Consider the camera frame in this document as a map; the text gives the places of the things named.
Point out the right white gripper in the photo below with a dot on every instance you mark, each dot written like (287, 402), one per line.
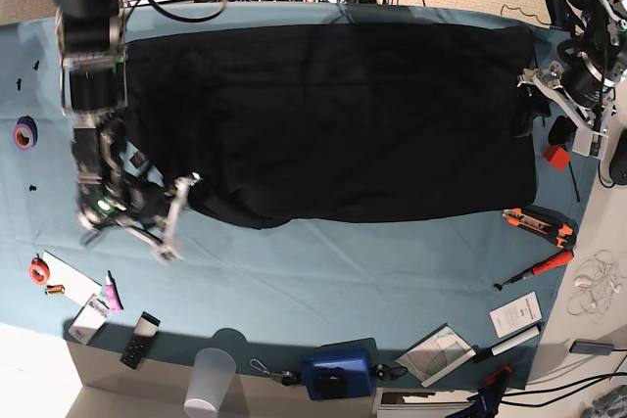
(153, 215)

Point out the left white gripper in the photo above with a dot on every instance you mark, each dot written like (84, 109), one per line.
(588, 103)

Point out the black t-shirt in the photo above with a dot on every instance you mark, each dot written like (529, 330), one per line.
(361, 123)

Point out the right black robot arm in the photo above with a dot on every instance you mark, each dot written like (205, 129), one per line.
(90, 37)

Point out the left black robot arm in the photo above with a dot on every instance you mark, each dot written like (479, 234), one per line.
(591, 64)

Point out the thin black rod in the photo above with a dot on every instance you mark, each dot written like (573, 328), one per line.
(574, 182)

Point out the red cube block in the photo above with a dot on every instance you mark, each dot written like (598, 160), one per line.
(557, 156)

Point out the pink glue tube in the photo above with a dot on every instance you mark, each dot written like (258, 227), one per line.
(113, 297)

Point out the black white remote control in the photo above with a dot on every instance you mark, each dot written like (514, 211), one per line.
(141, 340)

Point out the white paper sheet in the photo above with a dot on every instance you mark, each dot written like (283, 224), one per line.
(78, 287)

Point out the orange black utility knife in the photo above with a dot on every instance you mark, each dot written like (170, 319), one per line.
(541, 224)

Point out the white packaged card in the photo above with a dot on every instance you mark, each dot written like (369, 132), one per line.
(90, 319)

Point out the orange black screwdriver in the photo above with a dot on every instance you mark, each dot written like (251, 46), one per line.
(560, 259)

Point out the small brass battery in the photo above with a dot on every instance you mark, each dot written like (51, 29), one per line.
(52, 290)

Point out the orange tape roll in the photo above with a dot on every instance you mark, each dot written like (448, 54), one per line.
(39, 272)

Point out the translucent plastic cup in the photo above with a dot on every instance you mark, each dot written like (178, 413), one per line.
(211, 377)

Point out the metal carabiner keyring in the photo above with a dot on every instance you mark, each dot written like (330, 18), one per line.
(283, 377)

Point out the white printed card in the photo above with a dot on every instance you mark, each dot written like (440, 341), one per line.
(516, 315)

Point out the purple tape roll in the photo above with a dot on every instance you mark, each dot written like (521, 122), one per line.
(25, 134)

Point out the teal table cloth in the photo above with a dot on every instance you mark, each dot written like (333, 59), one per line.
(270, 294)

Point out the black white marker pen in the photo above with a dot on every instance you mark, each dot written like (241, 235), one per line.
(512, 342)

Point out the folded map booklet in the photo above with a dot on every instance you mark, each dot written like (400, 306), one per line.
(436, 356)

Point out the blue camera box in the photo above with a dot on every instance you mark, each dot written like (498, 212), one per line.
(337, 374)

